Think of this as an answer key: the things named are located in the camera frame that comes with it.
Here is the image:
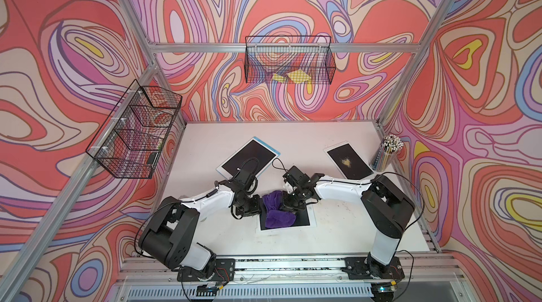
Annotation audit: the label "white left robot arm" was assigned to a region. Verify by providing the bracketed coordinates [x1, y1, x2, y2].
[137, 169, 261, 277]

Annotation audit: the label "purple microfiber cloth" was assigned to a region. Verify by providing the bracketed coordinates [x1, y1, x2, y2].
[263, 191, 296, 229]

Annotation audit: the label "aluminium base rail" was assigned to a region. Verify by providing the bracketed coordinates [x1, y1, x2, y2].
[106, 252, 477, 301]

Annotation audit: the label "blue white drawing tablet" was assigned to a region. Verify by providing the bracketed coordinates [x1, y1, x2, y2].
[216, 136, 281, 179]

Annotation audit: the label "yellow cloth in basket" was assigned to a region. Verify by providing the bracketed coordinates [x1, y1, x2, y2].
[271, 69, 312, 84]

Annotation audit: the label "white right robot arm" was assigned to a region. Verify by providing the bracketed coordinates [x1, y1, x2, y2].
[282, 166, 415, 267]

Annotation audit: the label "black wire basket left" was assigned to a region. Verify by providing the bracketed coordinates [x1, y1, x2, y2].
[86, 80, 182, 179]

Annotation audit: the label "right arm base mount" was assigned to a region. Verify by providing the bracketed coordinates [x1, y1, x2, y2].
[341, 256, 405, 282]

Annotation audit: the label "cup of coloured pencils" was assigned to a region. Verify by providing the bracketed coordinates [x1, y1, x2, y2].
[369, 134, 405, 172]

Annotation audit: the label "black wire basket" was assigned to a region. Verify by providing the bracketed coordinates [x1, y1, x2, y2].
[244, 34, 337, 85]
[86, 80, 182, 179]

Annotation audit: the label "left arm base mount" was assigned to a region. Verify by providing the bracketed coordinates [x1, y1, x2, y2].
[177, 255, 236, 283]

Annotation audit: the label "black wire basket back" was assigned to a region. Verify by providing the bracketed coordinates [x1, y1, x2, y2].
[244, 34, 337, 85]

